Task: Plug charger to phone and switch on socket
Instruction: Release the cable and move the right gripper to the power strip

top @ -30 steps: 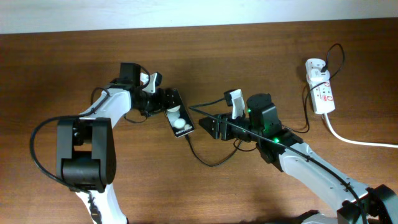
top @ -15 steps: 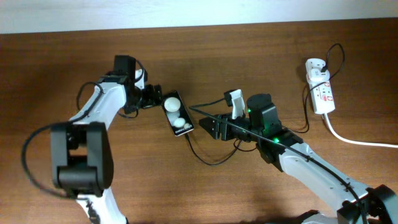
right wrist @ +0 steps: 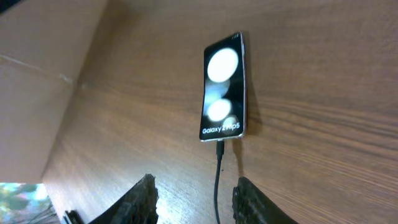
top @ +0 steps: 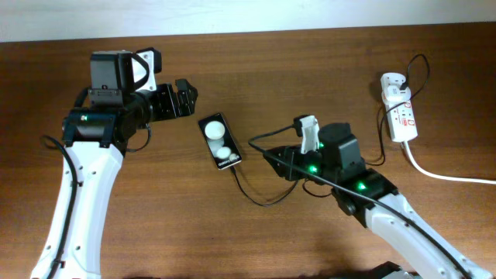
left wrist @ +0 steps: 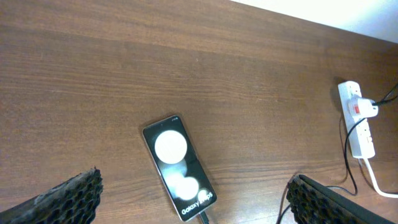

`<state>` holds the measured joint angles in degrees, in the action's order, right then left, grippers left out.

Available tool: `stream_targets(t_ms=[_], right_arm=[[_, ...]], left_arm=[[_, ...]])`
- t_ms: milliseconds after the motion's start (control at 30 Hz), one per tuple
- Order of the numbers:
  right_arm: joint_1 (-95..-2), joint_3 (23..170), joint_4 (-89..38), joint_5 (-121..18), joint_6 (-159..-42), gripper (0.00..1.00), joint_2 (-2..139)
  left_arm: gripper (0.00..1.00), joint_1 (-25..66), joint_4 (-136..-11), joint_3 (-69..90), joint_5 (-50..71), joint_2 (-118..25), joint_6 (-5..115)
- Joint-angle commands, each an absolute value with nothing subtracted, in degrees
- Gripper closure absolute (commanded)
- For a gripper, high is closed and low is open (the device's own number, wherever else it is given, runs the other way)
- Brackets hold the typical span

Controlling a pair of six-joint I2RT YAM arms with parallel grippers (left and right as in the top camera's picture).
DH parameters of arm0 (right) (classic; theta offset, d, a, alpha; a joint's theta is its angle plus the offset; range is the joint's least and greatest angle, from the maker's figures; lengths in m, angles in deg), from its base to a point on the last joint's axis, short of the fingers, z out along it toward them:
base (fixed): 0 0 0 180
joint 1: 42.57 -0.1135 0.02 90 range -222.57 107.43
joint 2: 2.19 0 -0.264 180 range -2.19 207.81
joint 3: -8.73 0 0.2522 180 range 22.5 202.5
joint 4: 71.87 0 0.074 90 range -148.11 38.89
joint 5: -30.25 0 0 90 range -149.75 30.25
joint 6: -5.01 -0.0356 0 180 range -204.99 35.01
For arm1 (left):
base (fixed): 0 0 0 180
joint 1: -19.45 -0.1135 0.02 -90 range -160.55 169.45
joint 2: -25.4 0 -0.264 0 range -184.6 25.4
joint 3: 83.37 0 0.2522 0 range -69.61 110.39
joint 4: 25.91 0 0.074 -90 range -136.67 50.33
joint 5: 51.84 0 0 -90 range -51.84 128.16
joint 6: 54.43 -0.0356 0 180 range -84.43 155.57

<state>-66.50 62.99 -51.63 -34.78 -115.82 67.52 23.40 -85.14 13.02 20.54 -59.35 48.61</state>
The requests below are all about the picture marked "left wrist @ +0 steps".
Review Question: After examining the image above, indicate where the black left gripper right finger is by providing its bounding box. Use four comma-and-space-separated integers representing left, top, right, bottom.
286, 174, 393, 224

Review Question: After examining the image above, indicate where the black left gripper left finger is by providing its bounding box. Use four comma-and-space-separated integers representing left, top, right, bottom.
1, 167, 103, 224

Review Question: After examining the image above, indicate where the black charger cable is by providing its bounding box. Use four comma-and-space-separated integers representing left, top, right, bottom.
198, 82, 398, 224

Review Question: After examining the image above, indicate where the white USB charger adapter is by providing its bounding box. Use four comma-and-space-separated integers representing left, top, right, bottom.
348, 96, 379, 119

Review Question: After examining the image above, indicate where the white power strip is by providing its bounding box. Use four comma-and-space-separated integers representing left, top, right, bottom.
338, 81, 375, 159

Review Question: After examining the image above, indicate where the white power strip cord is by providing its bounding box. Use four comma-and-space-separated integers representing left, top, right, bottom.
357, 157, 398, 199

